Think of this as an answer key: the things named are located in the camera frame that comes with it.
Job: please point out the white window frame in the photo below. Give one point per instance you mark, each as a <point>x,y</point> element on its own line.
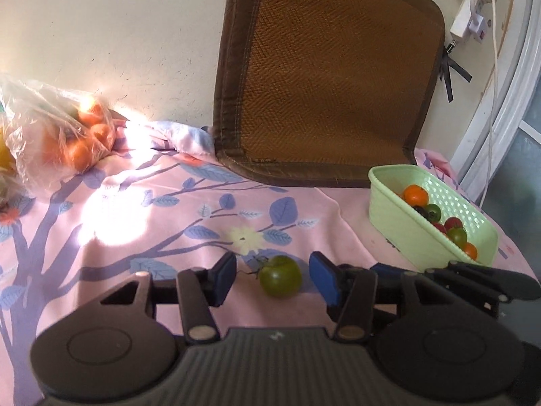
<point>507,93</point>

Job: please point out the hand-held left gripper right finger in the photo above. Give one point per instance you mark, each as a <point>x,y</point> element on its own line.
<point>323,280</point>

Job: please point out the red tomato with green stem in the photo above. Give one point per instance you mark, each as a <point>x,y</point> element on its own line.
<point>439,228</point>

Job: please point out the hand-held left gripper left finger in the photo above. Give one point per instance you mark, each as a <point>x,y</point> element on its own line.
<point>224,278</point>

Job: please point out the pink printed bed sheet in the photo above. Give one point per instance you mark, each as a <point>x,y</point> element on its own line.
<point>126,228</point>

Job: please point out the yellow citrus fruit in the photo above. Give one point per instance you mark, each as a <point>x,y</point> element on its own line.
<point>5,152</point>

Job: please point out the dark purple plum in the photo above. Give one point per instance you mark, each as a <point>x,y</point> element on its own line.
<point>419,211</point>

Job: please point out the light green plastic basket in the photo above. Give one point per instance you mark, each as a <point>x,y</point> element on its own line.
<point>393,220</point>

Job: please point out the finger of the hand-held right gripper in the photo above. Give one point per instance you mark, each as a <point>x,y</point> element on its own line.
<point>486,281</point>

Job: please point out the small orange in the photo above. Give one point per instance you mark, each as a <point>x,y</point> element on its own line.
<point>415,195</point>
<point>471,251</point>

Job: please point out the brown woven seat cushion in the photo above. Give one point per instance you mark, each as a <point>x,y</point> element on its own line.
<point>329,72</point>

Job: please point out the clear plastic bag of oranges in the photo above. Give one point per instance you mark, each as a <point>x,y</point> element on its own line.
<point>59,135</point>

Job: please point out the white power strip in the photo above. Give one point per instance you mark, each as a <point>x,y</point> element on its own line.
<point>469,19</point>

